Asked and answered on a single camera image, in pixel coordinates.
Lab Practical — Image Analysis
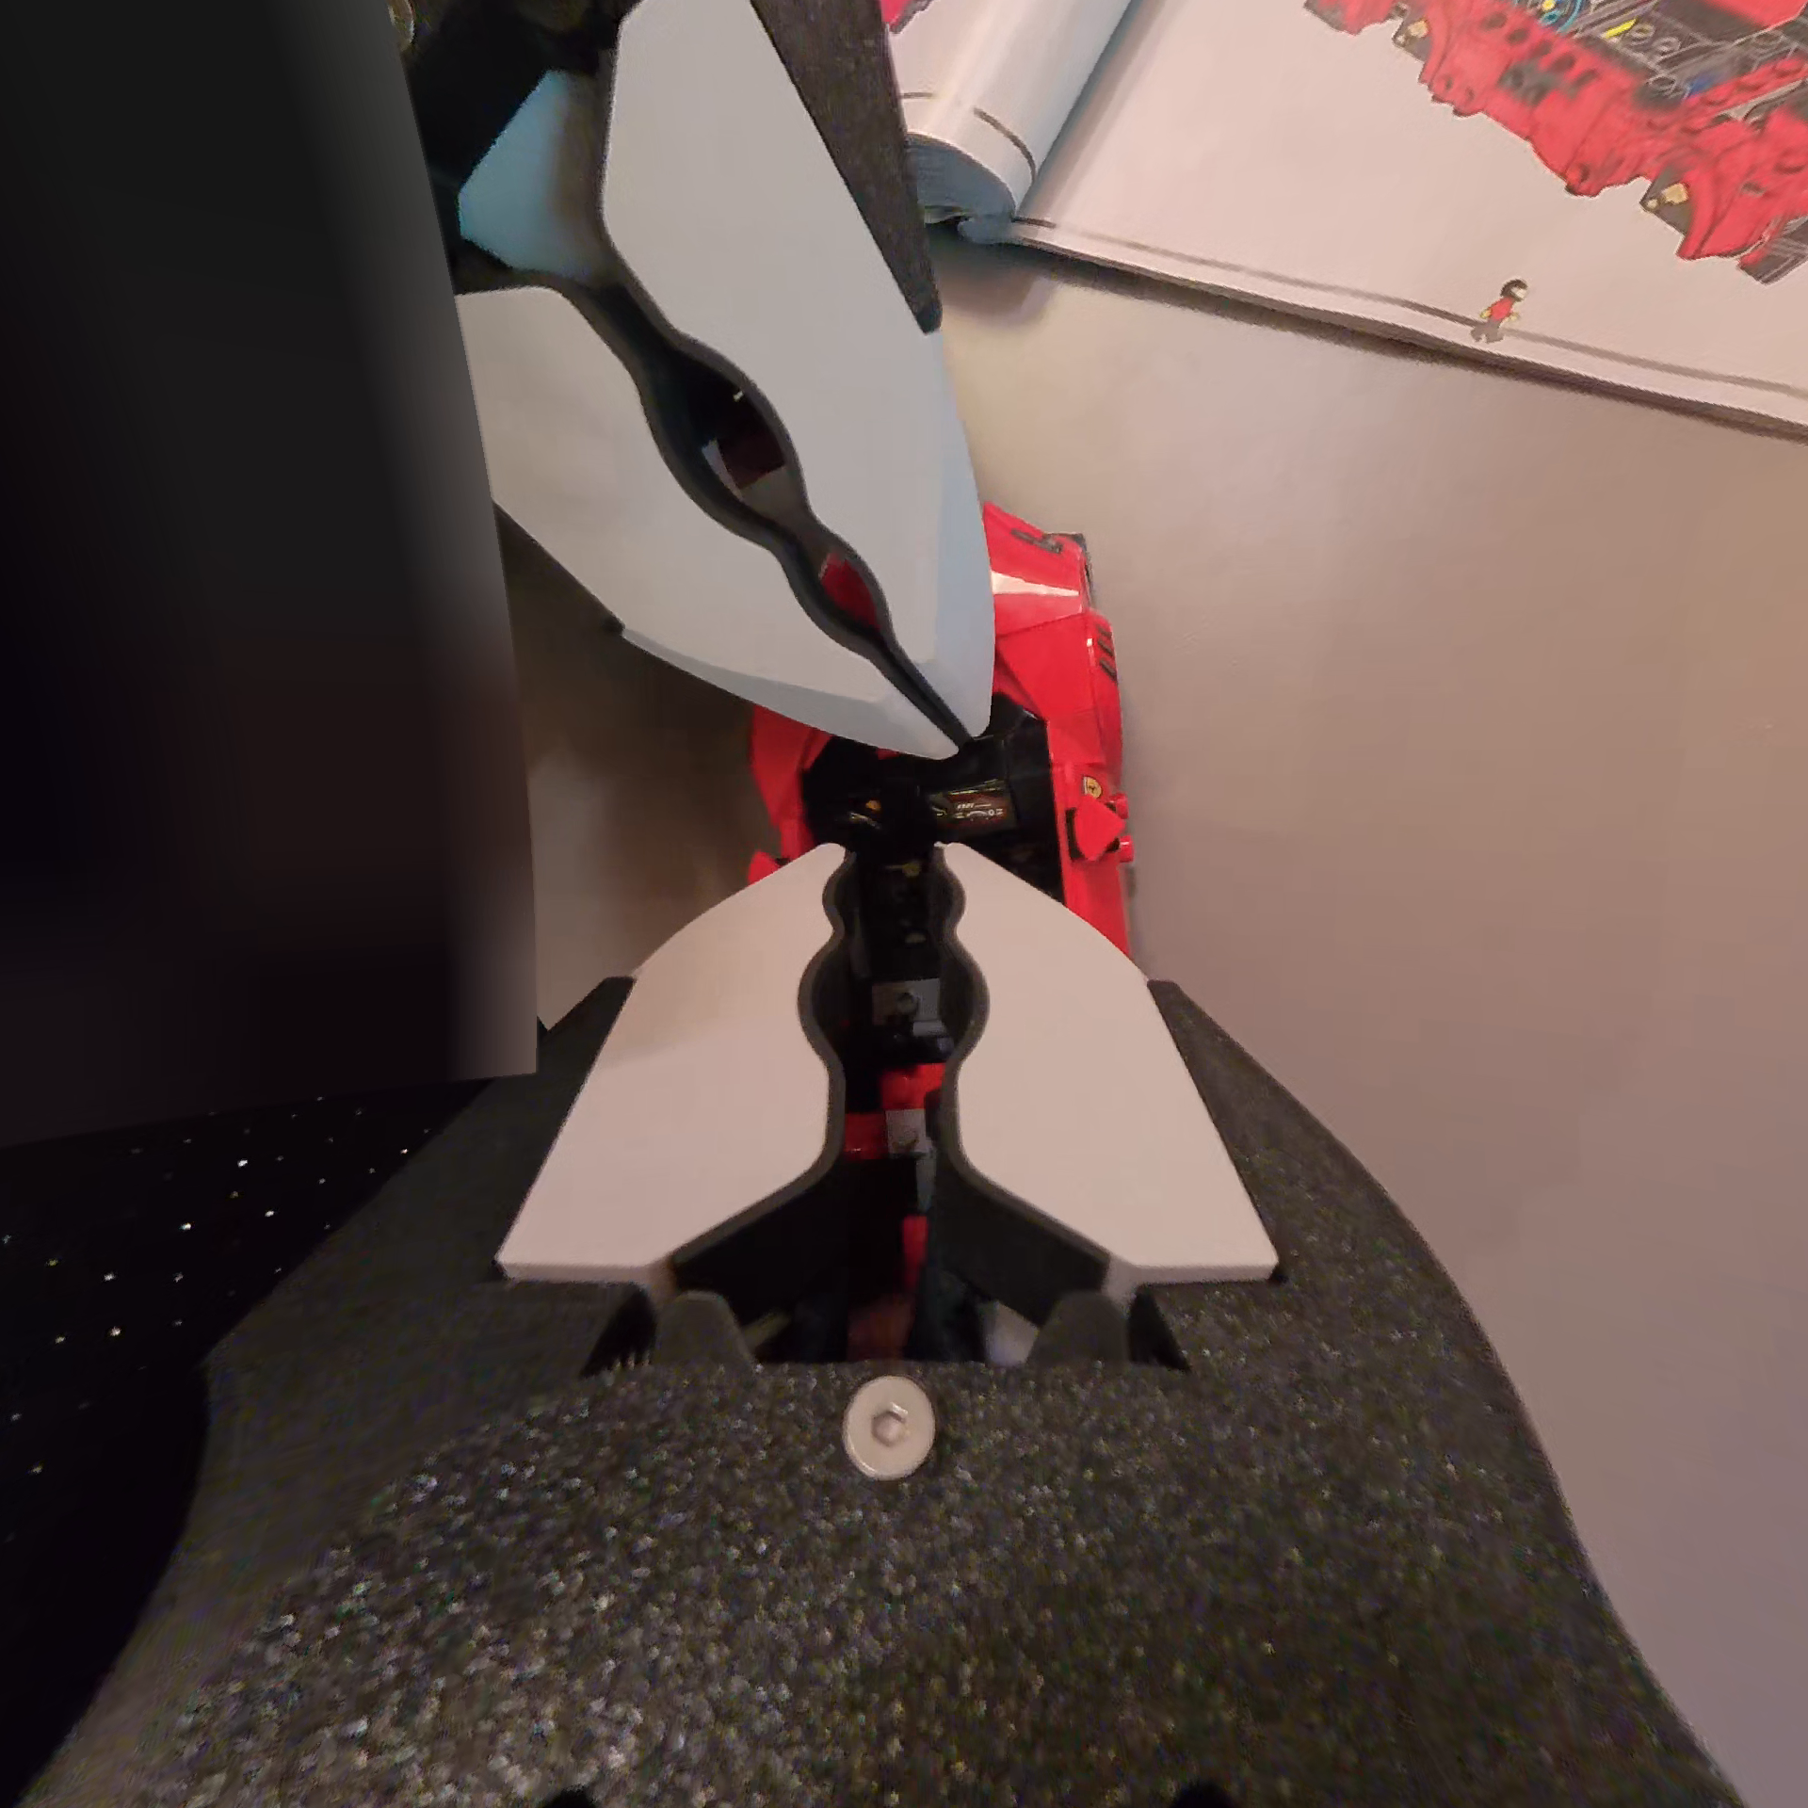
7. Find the lego instruction booklet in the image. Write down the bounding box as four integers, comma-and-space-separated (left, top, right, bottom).
889, 0, 1808, 433

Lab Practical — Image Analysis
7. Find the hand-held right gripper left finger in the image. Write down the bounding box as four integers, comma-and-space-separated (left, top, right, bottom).
498, 844, 853, 1289

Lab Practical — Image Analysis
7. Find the red lego car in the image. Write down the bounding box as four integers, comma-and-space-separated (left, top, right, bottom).
749, 501, 1138, 1330

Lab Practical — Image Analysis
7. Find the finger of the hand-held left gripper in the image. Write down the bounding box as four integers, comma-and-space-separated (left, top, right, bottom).
455, 68, 964, 760
597, 0, 1001, 744

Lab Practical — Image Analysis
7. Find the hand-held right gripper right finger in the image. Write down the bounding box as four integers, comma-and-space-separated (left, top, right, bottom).
936, 844, 1281, 1298

